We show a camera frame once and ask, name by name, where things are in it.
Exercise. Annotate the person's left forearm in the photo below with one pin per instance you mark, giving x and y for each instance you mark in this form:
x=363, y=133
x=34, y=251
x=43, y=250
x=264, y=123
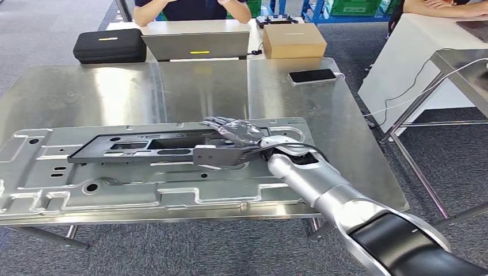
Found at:
x=238, y=11

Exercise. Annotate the stainless steel workbench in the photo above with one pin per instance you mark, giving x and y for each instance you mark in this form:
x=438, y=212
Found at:
x=343, y=133
x=457, y=68

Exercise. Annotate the white desk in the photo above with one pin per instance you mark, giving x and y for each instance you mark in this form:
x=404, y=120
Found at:
x=190, y=26

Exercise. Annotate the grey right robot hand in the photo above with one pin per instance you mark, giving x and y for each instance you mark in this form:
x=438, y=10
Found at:
x=240, y=131

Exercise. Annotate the black plastic panel part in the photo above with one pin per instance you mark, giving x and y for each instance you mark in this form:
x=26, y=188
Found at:
x=114, y=146

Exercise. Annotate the dark grey laptop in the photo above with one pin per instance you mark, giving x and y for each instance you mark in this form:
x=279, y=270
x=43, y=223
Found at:
x=476, y=30

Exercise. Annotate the person's right forearm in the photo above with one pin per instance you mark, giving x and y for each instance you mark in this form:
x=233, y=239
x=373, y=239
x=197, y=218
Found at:
x=146, y=15

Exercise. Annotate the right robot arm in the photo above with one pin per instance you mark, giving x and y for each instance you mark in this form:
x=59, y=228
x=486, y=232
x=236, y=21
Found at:
x=335, y=190

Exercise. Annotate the stamped silver metal panel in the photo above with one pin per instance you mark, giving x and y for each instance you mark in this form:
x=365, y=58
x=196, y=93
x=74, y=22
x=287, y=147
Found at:
x=152, y=186

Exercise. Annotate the person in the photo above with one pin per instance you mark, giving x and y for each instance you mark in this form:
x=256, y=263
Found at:
x=396, y=19
x=194, y=9

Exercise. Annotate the blue background rack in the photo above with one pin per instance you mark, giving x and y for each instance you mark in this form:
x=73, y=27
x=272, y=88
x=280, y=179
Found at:
x=310, y=11

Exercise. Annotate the white cabinet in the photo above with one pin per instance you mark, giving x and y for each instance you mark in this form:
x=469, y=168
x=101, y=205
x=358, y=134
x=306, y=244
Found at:
x=411, y=42

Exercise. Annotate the black zip case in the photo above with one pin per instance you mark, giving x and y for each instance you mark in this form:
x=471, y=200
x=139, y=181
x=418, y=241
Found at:
x=110, y=47

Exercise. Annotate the black remote controller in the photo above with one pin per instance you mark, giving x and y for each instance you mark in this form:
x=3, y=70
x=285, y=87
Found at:
x=276, y=21

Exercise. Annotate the black phone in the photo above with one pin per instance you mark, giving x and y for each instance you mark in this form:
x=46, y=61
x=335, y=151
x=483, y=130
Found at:
x=312, y=76

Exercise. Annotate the grey open laptop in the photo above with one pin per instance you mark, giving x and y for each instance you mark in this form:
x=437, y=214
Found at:
x=196, y=43

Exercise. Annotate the person's forearm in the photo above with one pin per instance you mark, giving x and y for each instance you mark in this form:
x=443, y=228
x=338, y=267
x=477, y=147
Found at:
x=438, y=9

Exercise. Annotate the brown cardboard box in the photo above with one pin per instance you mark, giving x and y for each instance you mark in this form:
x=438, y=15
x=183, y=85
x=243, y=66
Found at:
x=293, y=42

